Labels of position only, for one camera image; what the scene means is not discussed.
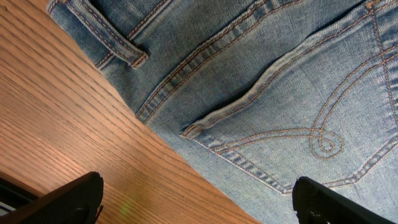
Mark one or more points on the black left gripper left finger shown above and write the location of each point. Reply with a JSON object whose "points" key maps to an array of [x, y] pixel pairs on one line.
{"points": [[77, 202]]}

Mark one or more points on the medium blue denim jeans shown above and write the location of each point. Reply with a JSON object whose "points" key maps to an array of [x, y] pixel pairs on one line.
{"points": [[255, 94]]}

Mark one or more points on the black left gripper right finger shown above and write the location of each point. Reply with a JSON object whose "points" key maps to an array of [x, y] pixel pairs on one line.
{"points": [[316, 204]]}

